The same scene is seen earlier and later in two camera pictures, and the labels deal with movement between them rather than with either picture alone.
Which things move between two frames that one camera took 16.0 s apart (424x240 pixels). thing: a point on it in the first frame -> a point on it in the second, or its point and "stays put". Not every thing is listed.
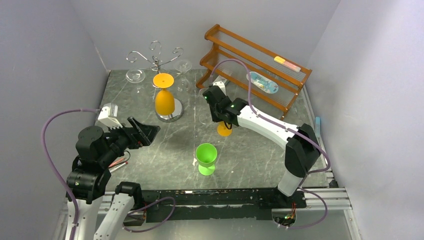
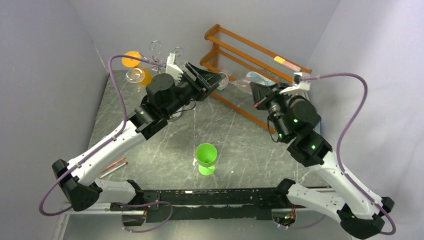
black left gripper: (144, 134) -> (208, 81)
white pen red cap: (118, 166) stays put
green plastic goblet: (206, 154) stays put
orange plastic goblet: (223, 130) -> (129, 62)
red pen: (117, 162) stays put
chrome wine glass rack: (155, 48) stays put
